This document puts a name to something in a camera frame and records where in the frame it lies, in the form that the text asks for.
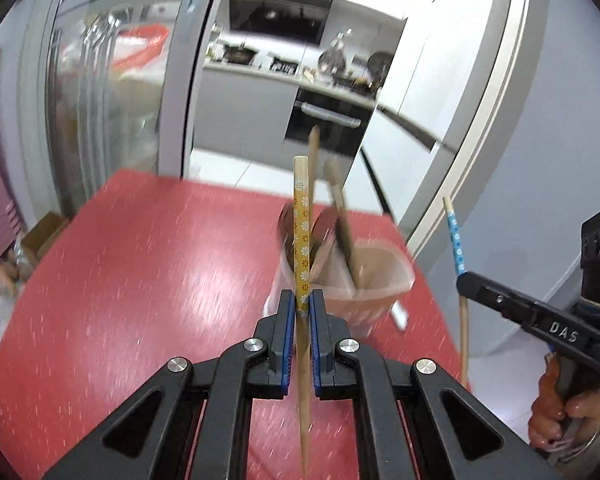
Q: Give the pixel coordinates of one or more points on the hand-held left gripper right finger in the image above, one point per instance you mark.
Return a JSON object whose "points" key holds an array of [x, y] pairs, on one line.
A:
{"points": [[317, 340]]}

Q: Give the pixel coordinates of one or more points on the person's right hand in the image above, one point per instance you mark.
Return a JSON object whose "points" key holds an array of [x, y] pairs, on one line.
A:
{"points": [[595, 415]]}

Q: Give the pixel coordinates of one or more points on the blue patterned chopstick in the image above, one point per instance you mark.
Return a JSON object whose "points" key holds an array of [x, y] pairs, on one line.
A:
{"points": [[457, 245]]}

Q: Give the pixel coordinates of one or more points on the red plastic basket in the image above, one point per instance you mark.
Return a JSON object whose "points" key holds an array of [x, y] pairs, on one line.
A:
{"points": [[142, 42]]}

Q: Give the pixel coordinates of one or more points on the white kitchen counter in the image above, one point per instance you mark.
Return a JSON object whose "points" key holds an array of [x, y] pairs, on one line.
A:
{"points": [[240, 110]]}

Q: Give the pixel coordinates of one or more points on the black wok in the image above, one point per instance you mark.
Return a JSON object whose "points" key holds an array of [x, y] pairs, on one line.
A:
{"points": [[240, 54]]}

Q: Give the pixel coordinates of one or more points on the yellow patterned chopstick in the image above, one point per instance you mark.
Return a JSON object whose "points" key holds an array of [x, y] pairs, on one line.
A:
{"points": [[301, 210]]}

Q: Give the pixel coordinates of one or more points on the beige plastic utensil holder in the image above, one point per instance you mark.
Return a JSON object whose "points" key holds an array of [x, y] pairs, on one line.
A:
{"points": [[375, 280]]}

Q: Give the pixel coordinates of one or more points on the brown wooden chopstick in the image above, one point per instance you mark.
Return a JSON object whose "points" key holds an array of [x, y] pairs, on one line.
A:
{"points": [[314, 145], [341, 210]]}

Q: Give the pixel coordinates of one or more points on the black range hood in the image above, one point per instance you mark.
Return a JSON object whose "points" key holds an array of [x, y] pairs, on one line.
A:
{"points": [[280, 17]]}

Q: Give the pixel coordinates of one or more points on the plastic bag of produce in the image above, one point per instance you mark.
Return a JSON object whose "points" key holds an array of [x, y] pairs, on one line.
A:
{"points": [[5, 275]]}

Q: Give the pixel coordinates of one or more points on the black built-in oven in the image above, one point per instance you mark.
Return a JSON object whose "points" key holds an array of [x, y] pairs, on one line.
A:
{"points": [[342, 135]]}

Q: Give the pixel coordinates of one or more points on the glass sliding door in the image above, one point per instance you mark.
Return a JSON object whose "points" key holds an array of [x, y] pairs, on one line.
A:
{"points": [[120, 110]]}

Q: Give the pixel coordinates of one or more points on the black frying pan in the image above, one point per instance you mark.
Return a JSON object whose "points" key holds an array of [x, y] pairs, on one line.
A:
{"points": [[285, 66]]}

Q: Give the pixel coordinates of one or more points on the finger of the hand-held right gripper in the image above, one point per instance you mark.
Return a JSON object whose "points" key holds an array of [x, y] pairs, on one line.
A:
{"points": [[510, 307]]}

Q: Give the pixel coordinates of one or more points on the small white stick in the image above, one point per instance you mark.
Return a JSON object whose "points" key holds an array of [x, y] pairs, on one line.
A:
{"points": [[399, 316]]}

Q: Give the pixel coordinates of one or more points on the white refrigerator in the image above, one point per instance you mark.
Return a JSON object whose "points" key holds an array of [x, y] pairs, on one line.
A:
{"points": [[430, 60]]}

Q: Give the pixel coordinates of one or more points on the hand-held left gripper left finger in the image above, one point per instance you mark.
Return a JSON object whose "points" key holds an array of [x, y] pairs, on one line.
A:
{"points": [[287, 340]]}

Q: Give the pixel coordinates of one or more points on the cardboard box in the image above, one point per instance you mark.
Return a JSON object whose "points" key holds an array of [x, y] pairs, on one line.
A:
{"points": [[42, 237]]}

